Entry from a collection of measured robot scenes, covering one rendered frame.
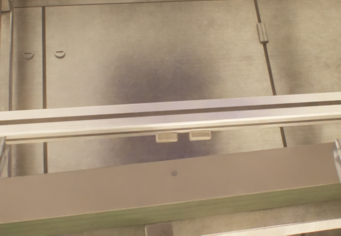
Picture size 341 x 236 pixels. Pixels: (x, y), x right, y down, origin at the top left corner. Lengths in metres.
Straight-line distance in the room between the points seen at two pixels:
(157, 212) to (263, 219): 0.21
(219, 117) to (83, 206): 0.25
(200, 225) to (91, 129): 0.31
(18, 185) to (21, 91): 0.39
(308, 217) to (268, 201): 0.11
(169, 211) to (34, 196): 0.23
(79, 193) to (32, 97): 0.40
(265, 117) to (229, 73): 0.41
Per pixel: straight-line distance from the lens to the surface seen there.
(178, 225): 1.05
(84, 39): 1.31
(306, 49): 1.38
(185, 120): 0.87
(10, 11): 1.23
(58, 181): 0.91
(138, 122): 0.86
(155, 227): 0.66
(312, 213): 1.12
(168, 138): 0.89
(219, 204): 1.00
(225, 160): 0.93
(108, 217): 0.97
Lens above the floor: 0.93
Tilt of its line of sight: 25 degrees down
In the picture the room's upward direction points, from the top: 173 degrees clockwise
